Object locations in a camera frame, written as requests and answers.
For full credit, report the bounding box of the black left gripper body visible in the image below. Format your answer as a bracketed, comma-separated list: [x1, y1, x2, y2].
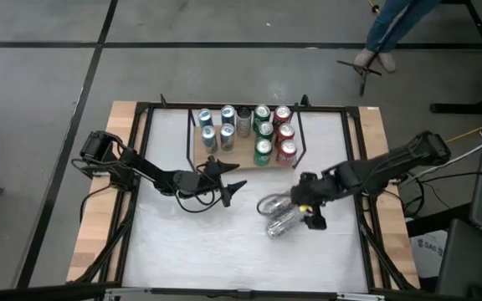
[197, 156, 232, 209]

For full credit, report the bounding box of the white printed box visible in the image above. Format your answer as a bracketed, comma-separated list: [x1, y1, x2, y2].
[410, 229, 449, 279]

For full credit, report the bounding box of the white cable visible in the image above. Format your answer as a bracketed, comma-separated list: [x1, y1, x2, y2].
[416, 127, 482, 176]

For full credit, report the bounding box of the silver Celsius can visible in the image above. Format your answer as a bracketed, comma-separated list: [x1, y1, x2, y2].
[256, 190, 295, 219]
[265, 207, 310, 241]

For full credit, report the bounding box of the red Fanta can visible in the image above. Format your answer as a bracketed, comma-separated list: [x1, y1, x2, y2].
[275, 139, 299, 166]
[274, 123, 296, 143]
[272, 105, 292, 126]

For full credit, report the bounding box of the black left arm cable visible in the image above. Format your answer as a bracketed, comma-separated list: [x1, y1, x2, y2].
[172, 161, 225, 214]

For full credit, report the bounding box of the black tripod stand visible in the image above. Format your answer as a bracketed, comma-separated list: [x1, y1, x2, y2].
[336, 58, 383, 97]

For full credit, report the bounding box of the black desk frame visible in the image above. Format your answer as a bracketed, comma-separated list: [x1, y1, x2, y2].
[428, 0, 482, 115]

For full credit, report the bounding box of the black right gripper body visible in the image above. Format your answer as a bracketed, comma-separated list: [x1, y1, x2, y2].
[290, 174, 335, 208]

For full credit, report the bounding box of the black floor cable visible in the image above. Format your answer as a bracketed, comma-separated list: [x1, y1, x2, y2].
[79, 183, 119, 225]

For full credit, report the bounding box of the wooden shelf with black frame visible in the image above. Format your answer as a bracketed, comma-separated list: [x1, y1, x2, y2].
[185, 99, 309, 173]

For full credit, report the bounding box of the yellow extension cord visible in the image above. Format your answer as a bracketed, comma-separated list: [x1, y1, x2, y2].
[448, 115, 482, 145]

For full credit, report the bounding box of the green soda can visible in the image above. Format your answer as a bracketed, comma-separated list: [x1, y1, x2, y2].
[254, 139, 274, 167]
[256, 120, 275, 142]
[253, 104, 272, 125]

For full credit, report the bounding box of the person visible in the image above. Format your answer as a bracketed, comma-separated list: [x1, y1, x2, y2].
[352, 0, 443, 74]

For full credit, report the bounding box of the black aluminium table frame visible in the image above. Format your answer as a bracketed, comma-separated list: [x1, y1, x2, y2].
[67, 94, 420, 301]

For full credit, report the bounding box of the white glossy table mat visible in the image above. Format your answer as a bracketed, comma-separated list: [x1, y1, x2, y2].
[121, 109, 370, 293]

